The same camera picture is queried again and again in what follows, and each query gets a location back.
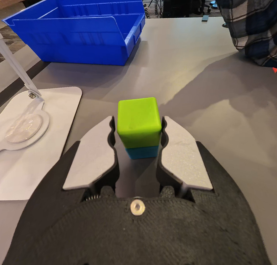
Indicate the clear round gel pad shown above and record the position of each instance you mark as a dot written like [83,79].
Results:
[23,128]

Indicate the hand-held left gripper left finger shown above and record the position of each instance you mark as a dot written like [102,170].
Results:
[93,152]

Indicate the person in plaid shirt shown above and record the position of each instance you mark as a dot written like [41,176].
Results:
[248,20]

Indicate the small dark rectangular tag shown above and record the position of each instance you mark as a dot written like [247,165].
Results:
[205,18]

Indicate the grey desk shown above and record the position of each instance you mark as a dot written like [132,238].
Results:
[173,64]

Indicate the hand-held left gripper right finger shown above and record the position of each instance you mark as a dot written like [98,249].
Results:
[184,157]

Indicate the teal block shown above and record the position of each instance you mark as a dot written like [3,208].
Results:
[140,153]

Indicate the blue plastic bin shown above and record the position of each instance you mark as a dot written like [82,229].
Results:
[75,53]

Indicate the white metal stand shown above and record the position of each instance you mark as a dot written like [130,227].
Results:
[60,122]

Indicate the green block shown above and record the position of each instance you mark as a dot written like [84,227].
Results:
[138,118]

